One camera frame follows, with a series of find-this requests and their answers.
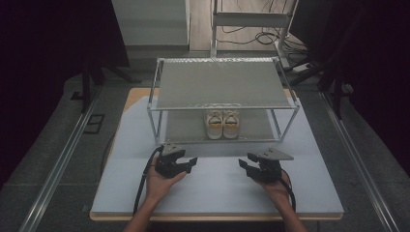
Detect cream and orange child's sneaker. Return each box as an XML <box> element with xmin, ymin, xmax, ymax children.
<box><xmin>221</xmin><ymin>109</ymin><xmax>242</xmax><ymax>140</ymax></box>
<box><xmin>203</xmin><ymin>109</ymin><xmax>224</xmax><ymax>141</ymax></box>

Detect white metal stand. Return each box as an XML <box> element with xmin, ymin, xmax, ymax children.
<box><xmin>210</xmin><ymin>0</ymin><xmax>300</xmax><ymax>71</ymax></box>

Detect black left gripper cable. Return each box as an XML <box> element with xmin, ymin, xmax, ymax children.
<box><xmin>132</xmin><ymin>145</ymin><xmax>165</xmax><ymax>217</ymax></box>

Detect white power strip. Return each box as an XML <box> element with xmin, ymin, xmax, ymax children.
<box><xmin>291</xmin><ymin>62</ymin><xmax>313</xmax><ymax>73</ymax></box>

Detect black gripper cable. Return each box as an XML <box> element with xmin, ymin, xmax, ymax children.
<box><xmin>132</xmin><ymin>145</ymin><xmax>165</xmax><ymax>217</ymax></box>
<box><xmin>278</xmin><ymin>168</ymin><xmax>297</xmax><ymax>214</ymax></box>

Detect person's right hand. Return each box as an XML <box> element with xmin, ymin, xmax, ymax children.
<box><xmin>254</xmin><ymin>173</ymin><xmax>291</xmax><ymax>209</ymax></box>

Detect person's left hand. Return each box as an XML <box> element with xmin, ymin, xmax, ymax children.
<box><xmin>145</xmin><ymin>157</ymin><xmax>188</xmax><ymax>204</ymax></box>

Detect black floor cables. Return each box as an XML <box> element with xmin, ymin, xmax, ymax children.
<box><xmin>215</xmin><ymin>0</ymin><xmax>311</xmax><ymax>56</ymax></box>

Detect dark floor socket plate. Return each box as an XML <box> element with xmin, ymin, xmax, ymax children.
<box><xmin>82</xmin><ymin>113</ymin><xmax>106</xmax><ymax>135</ymax></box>

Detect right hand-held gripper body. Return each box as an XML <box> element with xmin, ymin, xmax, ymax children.
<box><xmin>254</xmin><ymin>147</ymin><xmax>295</xmax><ymax>185</ymax></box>

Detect dark curtain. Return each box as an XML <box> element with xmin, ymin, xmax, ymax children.
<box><xmin>0</xmin><ymin>0</ymin><xmax>131</xmax><ymax>189</ymax></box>
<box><xmin>289</xmin><ymin>0</ymin><xmax>410</xmax><ymax>177</ymax></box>

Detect white cabinet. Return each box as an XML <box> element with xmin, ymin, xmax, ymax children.
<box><xmin>110</xmin><ymin>0</ymin><xmax>191</xmax><ymax>50</ymax></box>

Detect aluminium floor rail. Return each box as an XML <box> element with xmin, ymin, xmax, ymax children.
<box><xmin>18</xmin><ymin>86</ymin><xmax>102</xmax><ymax>232</ymax></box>
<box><xmin>318</xmin><ymin>91</ymin><xmax>401</xmax><ymax>232</ymax></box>

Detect black tripod stand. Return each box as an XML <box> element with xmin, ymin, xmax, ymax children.
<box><xmin>289</xmin><ymin>47</ymin><xmax>353</xmax><ymax>121</ymax></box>
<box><xmin>71</xmin><ymin>57</ymin><xmax>143</xmax><ymax>114</ymax></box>

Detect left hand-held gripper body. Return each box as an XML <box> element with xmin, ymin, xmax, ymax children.
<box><xmin>154</xmin><ymin>143</ymin><xmax>188</xmax><ymax>180</ymax></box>

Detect pale blue table mat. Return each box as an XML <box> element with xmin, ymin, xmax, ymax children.
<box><xmin>91</xmin><ymin>96</ymin><xmax>344</xmax><ymax>216</ymax></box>

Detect grey two-tier shoe rack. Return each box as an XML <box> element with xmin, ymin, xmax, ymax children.
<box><xmin>146</xmin><ymin>57</ymin><xmax>301</xmax><ymax>146</ymax></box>

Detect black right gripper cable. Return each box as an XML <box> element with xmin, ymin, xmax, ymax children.
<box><xmin>278</xmin><ymin>168</ymin><xmax>297</xmax><ymax>214</ymax></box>

